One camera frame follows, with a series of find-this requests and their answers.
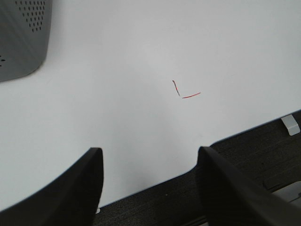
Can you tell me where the grey perforated plastic basket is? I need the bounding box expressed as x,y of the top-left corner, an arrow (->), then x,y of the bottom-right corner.
0,0 -> 53,81

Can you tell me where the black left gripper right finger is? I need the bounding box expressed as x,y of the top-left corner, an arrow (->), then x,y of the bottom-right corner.
197,147 -> 301,226

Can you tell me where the white table leg foot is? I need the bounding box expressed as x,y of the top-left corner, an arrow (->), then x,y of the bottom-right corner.
281,114 -> 301,136

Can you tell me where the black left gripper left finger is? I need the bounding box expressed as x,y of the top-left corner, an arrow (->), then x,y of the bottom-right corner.
0,147 -> 104,226

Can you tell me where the left red corner mark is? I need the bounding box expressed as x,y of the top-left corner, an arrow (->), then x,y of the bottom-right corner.
172,80 -> 201,99

